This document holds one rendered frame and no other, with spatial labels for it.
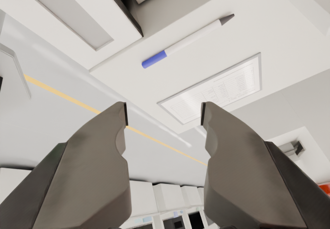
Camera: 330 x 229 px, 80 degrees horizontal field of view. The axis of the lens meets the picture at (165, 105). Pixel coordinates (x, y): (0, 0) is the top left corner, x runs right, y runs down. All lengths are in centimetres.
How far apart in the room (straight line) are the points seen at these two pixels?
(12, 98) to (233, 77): 52
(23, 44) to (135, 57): 133
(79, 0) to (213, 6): 15
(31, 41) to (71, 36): 129
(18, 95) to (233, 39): 50
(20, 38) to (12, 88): 99
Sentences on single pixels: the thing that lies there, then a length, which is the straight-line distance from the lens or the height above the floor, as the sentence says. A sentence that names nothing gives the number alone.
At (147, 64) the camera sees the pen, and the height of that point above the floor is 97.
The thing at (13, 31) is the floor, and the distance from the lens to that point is 153.
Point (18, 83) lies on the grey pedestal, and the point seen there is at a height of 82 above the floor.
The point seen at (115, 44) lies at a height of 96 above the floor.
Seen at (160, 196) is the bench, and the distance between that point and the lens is 651.
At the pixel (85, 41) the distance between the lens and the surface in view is 28.
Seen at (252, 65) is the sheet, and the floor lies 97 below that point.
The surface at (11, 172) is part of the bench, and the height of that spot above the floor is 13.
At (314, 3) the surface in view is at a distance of 28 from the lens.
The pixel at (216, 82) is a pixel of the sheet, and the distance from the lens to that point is 40.
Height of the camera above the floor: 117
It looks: 30 degrees down
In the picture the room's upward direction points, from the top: 163 degrees clockwise
